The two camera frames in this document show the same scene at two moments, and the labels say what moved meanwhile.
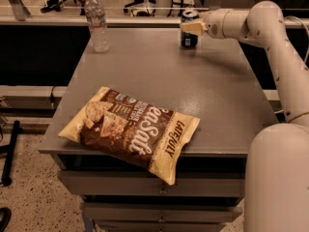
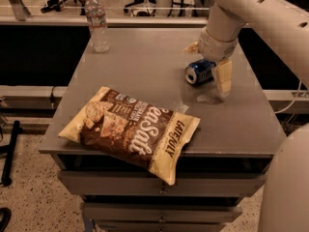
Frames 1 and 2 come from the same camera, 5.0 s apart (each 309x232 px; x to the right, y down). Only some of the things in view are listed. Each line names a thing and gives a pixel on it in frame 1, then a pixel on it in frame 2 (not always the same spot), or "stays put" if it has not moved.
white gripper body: x=214 y=25 -> x=214 y=49
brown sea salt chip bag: x=149 y=136 stays put
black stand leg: x=9 y=150 stays put
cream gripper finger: x=196 y=27 -> x=223 y=74
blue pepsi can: x=189 y=40 -> x=200 y=72
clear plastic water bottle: x=97 y=21 stays put
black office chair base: x=146 y=5 stays put
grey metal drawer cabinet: x=212 y=83 stays put
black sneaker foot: x=52 y=4 stays put
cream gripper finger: x=206 y=14 -> x=192 y=48
